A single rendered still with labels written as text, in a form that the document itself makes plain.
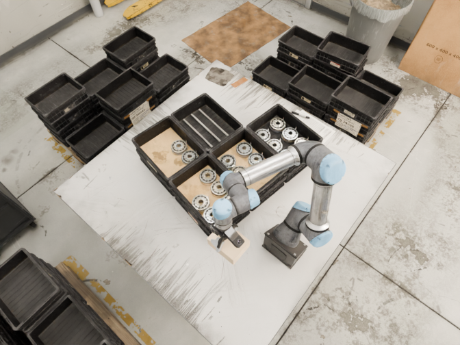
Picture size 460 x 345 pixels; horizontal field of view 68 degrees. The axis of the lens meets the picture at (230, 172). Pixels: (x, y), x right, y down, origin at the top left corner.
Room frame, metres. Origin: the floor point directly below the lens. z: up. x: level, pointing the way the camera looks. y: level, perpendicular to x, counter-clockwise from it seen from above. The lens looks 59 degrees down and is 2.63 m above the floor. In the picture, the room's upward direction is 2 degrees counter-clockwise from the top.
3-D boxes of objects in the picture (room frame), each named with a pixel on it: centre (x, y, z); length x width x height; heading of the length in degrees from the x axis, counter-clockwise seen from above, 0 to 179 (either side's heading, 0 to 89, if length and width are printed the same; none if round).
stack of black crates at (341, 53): (2.46, -1.04, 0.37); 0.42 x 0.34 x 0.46; 48
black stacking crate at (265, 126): (1.30, -0.35, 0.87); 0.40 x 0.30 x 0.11; 39
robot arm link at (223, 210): (0.56, 0.03, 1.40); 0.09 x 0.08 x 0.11; 115
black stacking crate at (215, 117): (1.42, 0.14, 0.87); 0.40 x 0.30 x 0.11; 39
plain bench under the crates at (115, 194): (1.13, 0.02, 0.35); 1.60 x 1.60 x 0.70; 48
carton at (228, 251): (0.55, 0.02, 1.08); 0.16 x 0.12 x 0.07; 48
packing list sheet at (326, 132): (1.50, -0.57, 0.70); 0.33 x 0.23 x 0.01; 48
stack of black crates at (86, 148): (1.77, 1.12, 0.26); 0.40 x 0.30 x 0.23; 138
